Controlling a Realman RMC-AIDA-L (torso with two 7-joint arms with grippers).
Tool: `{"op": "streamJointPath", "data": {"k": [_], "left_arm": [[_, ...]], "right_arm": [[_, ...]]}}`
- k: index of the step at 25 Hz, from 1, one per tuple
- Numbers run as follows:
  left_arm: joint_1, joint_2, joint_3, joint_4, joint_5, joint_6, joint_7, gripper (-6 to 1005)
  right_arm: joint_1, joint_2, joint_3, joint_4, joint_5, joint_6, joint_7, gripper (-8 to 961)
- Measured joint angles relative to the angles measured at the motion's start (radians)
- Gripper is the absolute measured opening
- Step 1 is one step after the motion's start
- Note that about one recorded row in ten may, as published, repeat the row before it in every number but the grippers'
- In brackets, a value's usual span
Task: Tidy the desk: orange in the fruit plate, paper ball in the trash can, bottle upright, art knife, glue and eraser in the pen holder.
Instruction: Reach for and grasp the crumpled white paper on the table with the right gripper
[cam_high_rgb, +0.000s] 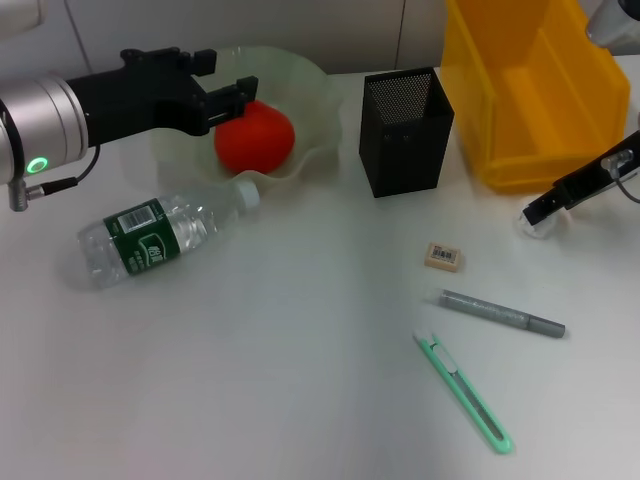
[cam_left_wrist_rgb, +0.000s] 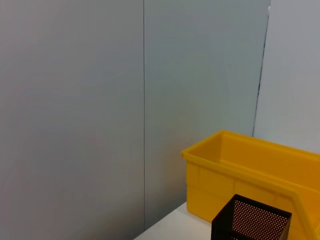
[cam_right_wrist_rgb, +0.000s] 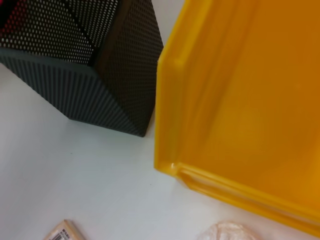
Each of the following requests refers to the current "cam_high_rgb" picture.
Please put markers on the grey marker pen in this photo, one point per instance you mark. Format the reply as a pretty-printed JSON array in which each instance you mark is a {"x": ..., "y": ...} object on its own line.
[{"x": 500, "y": 314}]

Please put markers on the beige eraser with barcode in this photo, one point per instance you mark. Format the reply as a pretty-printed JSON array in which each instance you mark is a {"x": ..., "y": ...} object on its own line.
[{"x": 442, "y": 256}]

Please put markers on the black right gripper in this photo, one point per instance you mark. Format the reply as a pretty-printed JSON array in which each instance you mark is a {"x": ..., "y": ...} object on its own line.
[{"x": 617, "y": 150}]

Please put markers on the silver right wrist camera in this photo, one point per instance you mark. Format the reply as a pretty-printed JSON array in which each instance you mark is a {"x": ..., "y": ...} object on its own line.
[{"x": 615, "y": 25}]

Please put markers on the white paper ball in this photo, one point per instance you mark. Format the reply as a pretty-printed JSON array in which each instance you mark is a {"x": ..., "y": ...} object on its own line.
[{"x": 542, "y": 231}]

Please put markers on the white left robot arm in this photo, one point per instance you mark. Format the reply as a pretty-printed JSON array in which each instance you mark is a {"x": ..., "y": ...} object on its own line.
[{"x": 45, "y": 125}]

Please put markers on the clear green-label water bottle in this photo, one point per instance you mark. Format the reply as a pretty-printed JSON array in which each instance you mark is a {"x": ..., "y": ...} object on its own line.
[{"x": 145, "y": 235}]

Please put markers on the green utility knife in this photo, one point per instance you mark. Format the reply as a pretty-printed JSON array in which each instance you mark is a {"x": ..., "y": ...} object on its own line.
[{"x": 465, "y": 395}]

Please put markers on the black mesh pen holder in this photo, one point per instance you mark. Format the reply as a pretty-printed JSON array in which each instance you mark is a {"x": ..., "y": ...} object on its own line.
[{"x": 405, "y": 155}]

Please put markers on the yellow plastic bin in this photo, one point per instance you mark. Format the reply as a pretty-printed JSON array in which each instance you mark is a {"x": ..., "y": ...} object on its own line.
[{"x": 525, "y": 100}]

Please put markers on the pale green wavy fruit plate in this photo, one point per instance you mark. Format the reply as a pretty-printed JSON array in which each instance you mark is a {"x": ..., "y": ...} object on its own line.
[{"x": 312, "y": 125}]

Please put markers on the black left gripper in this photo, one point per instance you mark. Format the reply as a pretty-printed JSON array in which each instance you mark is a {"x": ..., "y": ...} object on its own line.
[{"x": 145, "y": 95}]

